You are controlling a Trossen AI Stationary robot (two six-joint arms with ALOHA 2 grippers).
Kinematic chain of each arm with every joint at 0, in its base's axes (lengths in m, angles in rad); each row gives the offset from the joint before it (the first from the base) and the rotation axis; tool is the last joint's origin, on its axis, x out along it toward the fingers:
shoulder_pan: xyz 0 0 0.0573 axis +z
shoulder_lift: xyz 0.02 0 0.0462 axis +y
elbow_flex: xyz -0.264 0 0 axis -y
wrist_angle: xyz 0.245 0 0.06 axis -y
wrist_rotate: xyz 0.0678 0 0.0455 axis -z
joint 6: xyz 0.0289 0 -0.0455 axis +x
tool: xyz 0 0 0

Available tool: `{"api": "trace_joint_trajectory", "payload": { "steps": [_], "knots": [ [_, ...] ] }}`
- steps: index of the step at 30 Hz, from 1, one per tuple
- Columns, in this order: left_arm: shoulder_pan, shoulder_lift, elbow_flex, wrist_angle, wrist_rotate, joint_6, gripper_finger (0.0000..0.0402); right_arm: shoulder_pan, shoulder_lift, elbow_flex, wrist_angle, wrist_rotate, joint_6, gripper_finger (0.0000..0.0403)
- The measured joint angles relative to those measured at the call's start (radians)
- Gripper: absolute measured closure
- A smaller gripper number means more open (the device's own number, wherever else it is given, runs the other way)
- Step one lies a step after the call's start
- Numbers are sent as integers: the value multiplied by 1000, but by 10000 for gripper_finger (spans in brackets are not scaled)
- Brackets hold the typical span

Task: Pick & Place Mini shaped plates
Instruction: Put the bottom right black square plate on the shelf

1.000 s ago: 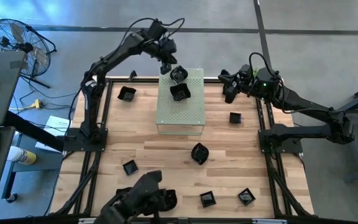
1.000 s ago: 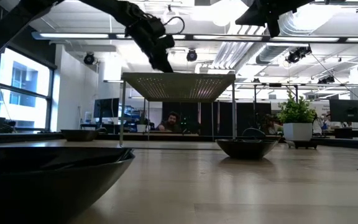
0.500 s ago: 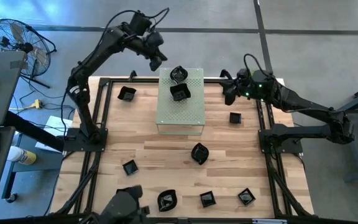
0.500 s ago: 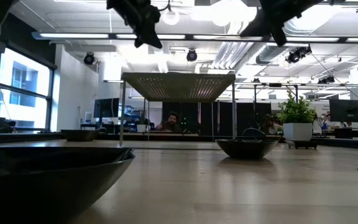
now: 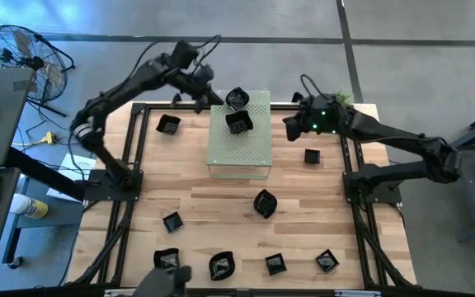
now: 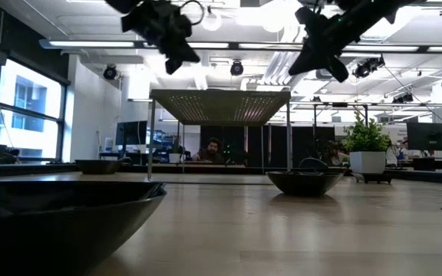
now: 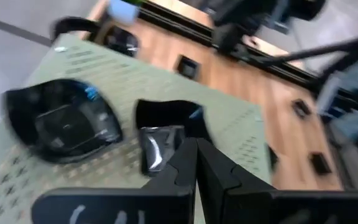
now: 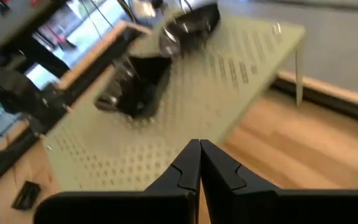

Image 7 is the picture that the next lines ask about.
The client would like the black round plate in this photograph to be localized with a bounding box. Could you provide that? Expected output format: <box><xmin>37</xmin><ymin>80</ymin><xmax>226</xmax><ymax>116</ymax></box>
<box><xmin>103</xmin><ymin>25</ymin><xmax>140</xmax><ymax>59</ymax></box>

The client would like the black office chair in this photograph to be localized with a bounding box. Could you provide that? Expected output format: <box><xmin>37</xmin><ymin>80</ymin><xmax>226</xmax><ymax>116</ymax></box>
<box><xmin>50</xmin><ymin>16</ymin><xmax>103</xmax><ymax>43</ymax></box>

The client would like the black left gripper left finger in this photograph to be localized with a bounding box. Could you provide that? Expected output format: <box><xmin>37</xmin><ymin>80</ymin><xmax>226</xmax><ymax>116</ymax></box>
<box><xmin>31</xmin><ymin>138</ymin><xmax>198</xmax><ymax>224</ymax></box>

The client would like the black table edge rail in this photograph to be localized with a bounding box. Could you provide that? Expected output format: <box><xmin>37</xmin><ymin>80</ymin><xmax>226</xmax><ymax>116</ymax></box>
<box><xmin>139</xmin><ymin>2</ymin><xmax>326</xmax><ymax>91</ymax></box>

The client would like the pale green perforated metal shelf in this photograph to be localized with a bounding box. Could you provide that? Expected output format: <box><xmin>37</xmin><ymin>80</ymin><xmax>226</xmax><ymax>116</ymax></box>
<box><xmin>0</xmin><ymin>33</ymin><xmax>272</xmax><ymax>224</ymax></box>

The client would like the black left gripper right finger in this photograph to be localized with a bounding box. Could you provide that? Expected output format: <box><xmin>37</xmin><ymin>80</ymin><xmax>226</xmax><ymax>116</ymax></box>
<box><xmin>197</xmin><ymin>138</ymin><xmax>358</xmax><ymax>224</ymax></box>

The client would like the black metal frame strut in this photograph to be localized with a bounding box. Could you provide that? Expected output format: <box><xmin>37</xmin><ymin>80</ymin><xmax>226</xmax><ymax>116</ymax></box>
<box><xmin>250</xmin><ymin>33</ymin><xmax>358</xmax><ymax>94</ymax></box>

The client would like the green plant in white pot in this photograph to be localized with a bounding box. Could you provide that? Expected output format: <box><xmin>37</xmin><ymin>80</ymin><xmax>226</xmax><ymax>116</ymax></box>
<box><xmin>106</xmin><ymin>0</ymin><xmax>147</xmax><ymax>26</ymax></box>

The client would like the small black rectangular plate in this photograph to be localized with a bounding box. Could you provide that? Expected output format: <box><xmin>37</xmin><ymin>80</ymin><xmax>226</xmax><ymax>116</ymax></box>
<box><xmin>308</xmin><ymin>151</ymin><xmax>333</xmax><ymax>176</ymax></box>
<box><xmin>266</xmin><ymin>144</ymin><xmax>280</xmax><ymax>172</ymax></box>
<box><xmin>174</xmin><ymin>54</ymin><xmax>201</xmax><ymax>81</ymax></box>
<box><xmin>291</xmin><ymin>98</ymin><xmax>313</xmax><ymax>119</ymax></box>

